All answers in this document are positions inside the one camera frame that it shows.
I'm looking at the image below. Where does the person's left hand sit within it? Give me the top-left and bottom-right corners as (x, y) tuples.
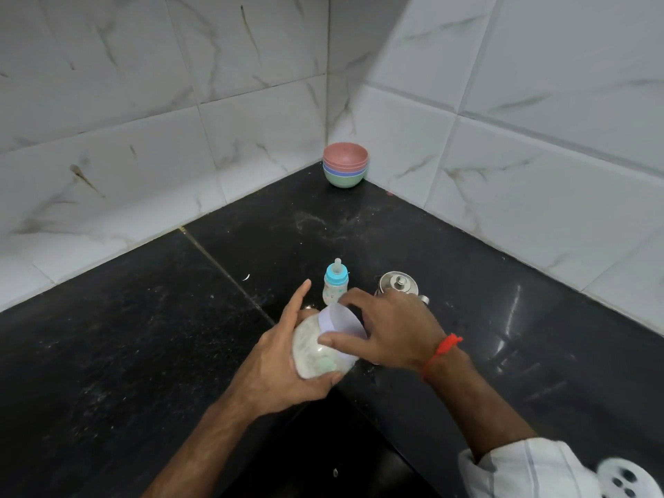
(225, 278), (344, 418)

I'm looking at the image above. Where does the person's right hand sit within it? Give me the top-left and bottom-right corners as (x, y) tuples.
(317, 287), (448, 374)

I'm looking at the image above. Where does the jar of white powder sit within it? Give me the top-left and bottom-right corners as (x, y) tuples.
(292, 307), (360, 380)

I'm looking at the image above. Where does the small steel kettle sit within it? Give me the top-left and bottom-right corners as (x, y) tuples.
(374, 270), (430, 306)

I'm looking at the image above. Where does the lilac jar lid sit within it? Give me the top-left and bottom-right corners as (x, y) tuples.
(317, 302), (368, 340)

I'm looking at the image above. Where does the clear baby bottle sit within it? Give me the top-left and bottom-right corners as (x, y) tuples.
(322, 257), (349, 306)

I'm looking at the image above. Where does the person's right forearm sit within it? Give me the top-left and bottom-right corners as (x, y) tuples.
(423, 347), (538, 462)

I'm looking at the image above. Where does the green bowl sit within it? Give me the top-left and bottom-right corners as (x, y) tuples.
(324, 170), (367, 189)

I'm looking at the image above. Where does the pink bowl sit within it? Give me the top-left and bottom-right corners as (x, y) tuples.
(322, 142), (370, 171)

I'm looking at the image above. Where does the white device with holes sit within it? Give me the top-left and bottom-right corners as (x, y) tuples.
(595, 457), (664, 498)

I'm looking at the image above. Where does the red thread bracelet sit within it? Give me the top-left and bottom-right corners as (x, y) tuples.
(420, 333), (464, 380)

